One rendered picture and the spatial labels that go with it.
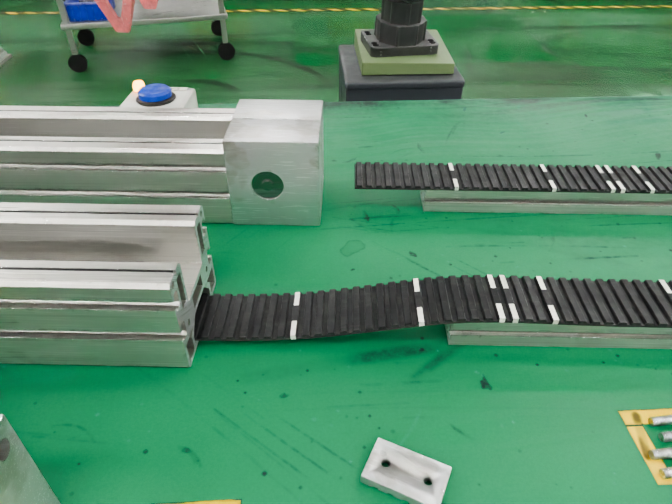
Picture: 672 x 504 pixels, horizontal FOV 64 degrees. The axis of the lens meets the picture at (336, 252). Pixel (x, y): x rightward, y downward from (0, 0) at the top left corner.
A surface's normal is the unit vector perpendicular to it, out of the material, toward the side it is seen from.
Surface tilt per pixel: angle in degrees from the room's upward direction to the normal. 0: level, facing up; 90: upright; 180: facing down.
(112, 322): 90
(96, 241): 90
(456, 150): 0
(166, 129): 90
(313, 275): 0
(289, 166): 90
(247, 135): 0
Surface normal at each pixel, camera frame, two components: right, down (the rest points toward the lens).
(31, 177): -0.02, 0.62
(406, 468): 0.00, -0.79
